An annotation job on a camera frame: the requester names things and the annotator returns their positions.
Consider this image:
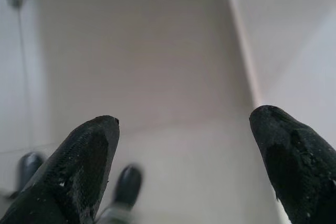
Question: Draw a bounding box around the black robot foot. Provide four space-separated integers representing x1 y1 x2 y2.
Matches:
111 164 144 209
17 152 45 192

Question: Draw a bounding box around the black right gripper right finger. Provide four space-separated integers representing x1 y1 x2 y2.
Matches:
248 104 336 224

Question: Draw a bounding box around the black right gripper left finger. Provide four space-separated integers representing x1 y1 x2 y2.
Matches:
0 115 120 224

